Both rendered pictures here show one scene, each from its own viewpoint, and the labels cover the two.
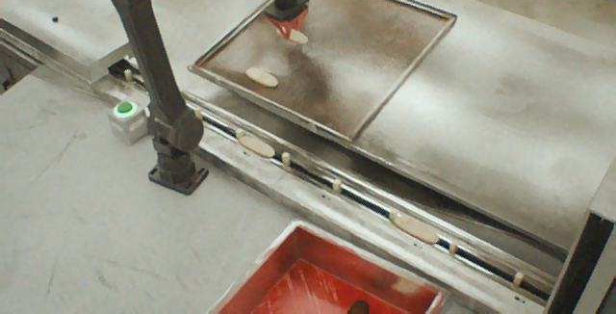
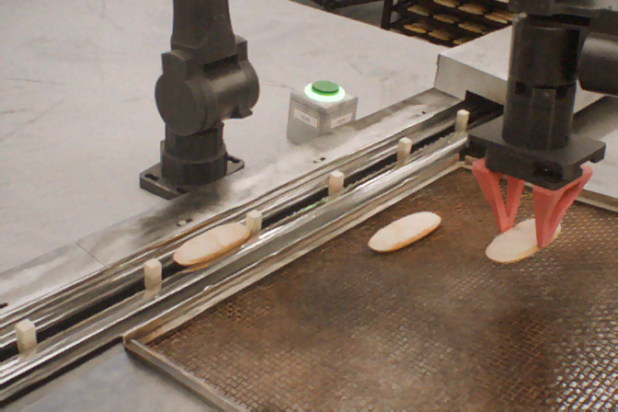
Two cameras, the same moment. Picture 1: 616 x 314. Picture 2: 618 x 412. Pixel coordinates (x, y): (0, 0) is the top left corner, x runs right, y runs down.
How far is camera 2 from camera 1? 1.36 m
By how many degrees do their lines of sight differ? 70
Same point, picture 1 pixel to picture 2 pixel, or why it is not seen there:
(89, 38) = not seen: hidden behind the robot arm
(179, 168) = (167, 145)
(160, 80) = not seen: outside the picture
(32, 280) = (40, 70)
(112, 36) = not seen: hidden behind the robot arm
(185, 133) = (165, 85)
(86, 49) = (490, 52)
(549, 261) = not seen: outside the picture
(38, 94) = (432, 68)
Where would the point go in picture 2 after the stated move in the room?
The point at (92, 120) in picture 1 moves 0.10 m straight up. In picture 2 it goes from (360, 108) to (368, 49)
